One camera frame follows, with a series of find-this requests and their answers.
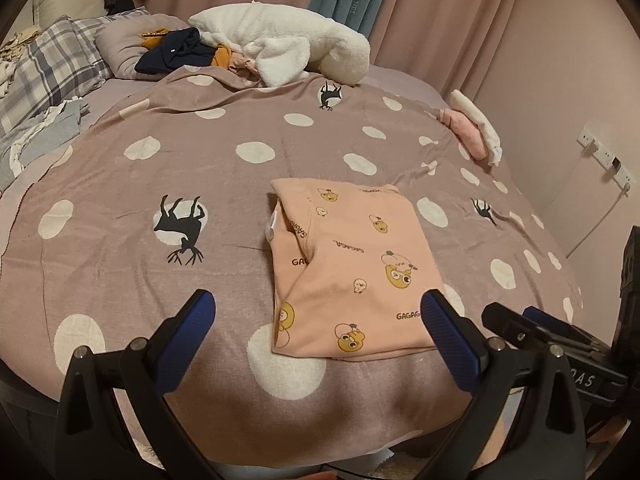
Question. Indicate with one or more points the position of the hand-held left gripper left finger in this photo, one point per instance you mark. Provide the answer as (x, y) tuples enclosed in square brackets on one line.
[(187, 335)]

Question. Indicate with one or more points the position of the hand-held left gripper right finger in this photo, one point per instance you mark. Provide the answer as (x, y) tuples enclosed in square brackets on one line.
[(450, 340)]

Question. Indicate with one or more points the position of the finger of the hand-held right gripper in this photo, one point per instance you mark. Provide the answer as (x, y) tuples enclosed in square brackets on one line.
[(510, 325), (555, 325)]

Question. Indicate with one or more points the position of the peach cartoon print shirt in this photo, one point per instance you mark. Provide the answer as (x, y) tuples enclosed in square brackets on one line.
[(350, 270)]

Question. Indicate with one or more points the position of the mauve polka dot blanket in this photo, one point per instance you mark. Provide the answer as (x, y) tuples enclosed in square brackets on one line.
[(150, 185)]

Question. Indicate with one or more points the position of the folded pink cloth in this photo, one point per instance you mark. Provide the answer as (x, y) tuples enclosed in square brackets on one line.
[(467, 132)]

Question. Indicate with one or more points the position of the folded white cloth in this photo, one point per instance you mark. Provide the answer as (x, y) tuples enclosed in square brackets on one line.
[(482, 120)]

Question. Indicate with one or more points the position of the grey striped frilled cloth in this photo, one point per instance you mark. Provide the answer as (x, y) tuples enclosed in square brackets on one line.
[(45, 132)]

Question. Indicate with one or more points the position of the lilac bed sheet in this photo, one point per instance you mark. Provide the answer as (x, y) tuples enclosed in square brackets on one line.
[(400, 82)]

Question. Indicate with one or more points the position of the pink garment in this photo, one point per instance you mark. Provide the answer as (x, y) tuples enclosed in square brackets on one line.
[(245, 65)]

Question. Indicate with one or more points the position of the orange garment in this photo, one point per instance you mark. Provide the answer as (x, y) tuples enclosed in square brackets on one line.
[(222, 57)]

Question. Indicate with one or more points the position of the navy garment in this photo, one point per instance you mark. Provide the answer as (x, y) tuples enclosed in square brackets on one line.
[(175, 52)]

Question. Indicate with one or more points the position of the grey pillow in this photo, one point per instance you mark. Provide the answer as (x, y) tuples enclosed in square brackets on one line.
[(120, 42)]

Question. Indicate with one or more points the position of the plaid pillow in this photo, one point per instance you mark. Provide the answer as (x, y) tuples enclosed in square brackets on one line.
[(55, 65)]

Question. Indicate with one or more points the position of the small orange cloth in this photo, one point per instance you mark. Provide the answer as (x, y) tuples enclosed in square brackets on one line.
[(152, 34)]

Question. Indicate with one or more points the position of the white plush blanket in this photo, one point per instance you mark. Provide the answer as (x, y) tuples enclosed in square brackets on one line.
[(280, 35)]

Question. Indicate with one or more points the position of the pink curtain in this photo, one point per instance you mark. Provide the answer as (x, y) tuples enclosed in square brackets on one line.
[(450, 10)]

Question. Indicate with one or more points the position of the floral cloth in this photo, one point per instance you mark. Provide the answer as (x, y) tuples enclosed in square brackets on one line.
[(17, 52)]

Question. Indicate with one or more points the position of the beige pillow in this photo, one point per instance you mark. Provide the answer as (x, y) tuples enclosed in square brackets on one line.
[(70, 2)]

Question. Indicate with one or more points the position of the white wall power strip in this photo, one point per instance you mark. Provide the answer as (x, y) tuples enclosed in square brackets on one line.
[(605, 155)]

